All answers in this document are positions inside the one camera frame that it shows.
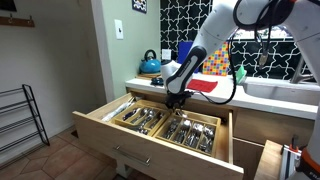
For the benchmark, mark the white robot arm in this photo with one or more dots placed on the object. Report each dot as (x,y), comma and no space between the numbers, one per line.
(213,30)

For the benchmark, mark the teal kettle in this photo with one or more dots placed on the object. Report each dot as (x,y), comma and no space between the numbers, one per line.
(150,66)

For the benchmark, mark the small black object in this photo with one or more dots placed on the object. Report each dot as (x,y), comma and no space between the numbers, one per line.
(157,81)

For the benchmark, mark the grey metal faucet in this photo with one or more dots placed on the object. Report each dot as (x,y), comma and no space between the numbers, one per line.
(297,71)

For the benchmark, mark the aluminium frame rail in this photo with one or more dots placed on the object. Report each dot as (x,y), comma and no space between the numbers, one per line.
(286,163)

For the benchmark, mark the dark framed picture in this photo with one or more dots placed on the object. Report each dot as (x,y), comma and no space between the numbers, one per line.
(6,4)

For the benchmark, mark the green sponge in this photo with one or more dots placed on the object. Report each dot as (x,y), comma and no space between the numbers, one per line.
(241,74)

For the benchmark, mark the large silver spoon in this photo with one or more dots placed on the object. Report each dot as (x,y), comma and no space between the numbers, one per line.
(209,133)
(204,141)

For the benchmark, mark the white light switch plate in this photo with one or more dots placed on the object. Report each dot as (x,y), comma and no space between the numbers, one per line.
(118,29)

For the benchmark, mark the black metal shoe rack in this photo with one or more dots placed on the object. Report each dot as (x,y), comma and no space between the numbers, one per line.
(36,116)

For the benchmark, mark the silver fork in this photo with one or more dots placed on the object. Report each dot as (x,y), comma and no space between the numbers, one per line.
(196,131)
(190,136)
(184,128)
(179,135)
(156,120)

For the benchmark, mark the stainless steel sink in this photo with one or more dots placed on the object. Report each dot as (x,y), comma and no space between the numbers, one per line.
(280,91)

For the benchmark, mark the red towel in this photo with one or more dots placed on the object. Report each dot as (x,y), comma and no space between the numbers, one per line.
(201,85)

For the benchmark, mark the clear plastic cutlery bag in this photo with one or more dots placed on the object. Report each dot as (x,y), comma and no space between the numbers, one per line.
(116,111)

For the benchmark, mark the small white card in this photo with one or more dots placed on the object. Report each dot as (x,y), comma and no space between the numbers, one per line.
(166,54)

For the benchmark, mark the colourful mosaic board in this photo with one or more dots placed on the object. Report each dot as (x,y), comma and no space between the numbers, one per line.
(215,63)

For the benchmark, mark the wooden coat rack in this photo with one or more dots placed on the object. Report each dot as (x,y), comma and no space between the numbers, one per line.
(16,21)

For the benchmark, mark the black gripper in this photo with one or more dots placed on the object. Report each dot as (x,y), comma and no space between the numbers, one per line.
(178,97)

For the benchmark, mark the wooden kitchen cabinet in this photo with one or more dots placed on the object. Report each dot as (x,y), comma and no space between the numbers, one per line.
(273,126)

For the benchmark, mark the wooden cutlery tray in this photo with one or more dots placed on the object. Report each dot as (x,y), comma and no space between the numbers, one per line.
(131,128)
(196,116)

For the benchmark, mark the wooden side table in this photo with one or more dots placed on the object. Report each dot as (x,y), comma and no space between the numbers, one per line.
(268,163)

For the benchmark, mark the wooden drawer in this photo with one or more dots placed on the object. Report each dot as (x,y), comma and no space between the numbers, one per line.
(100,140)

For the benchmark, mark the blue patterned wall tile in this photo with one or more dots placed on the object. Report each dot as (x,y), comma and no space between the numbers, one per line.
(139,5)

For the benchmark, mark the wooden trivet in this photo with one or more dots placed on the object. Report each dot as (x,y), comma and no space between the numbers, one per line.
(146,76)

